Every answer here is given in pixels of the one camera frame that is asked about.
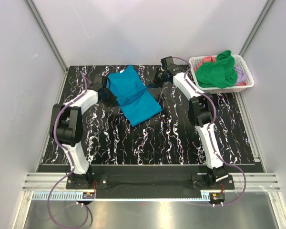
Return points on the aluminium rail bar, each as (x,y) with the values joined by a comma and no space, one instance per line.
(235,181)

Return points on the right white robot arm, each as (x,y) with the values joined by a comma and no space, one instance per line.
(201,114)

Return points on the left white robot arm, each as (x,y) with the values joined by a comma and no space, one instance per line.
(66,127)

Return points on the blue t shirt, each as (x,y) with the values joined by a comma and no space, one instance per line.
(133,97)

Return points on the right aluminium frame post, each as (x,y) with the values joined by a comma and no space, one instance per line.
(257,25)

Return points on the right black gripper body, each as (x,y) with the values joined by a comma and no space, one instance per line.
(158,79)

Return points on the aluminium frame post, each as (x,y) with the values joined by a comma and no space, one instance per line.
(257,25)
(43,28)

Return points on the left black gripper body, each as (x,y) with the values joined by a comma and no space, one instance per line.
(109,99)

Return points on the left aluminium frame post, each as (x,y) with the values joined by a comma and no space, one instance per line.
(43,28)

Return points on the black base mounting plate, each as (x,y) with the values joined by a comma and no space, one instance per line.
(150,193)

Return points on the lilac t shirt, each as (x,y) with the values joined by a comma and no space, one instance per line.
(241,76)

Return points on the white plastic laundry basket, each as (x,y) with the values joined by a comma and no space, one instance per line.
(239,62)

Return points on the green t shirt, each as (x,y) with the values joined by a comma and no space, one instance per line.
(220,74)

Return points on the pink t shirt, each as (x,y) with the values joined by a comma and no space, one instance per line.
(204,60)

